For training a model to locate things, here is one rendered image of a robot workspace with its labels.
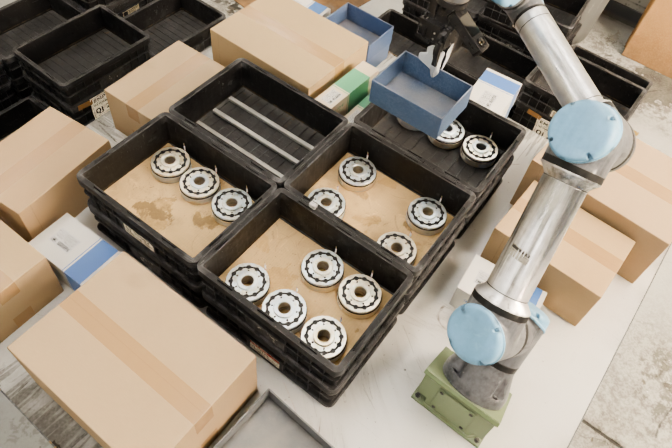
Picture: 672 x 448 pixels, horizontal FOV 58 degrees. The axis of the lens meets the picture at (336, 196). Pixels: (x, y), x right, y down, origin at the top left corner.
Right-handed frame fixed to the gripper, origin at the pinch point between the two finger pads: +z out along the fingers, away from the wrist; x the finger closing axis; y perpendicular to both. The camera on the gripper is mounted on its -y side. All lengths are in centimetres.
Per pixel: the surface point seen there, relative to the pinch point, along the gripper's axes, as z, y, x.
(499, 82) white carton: 19.9, -4.8, -39.8
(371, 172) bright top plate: 27.4, 3.2, 15.1
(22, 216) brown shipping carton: 36, 58, 84
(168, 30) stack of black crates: 71, 139, -29
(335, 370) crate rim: 26, -26, 67
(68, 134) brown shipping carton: 32, 71, 61
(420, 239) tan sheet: 31.1, -18.5, 21.7
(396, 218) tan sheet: 30.9, -10.0, 20.6
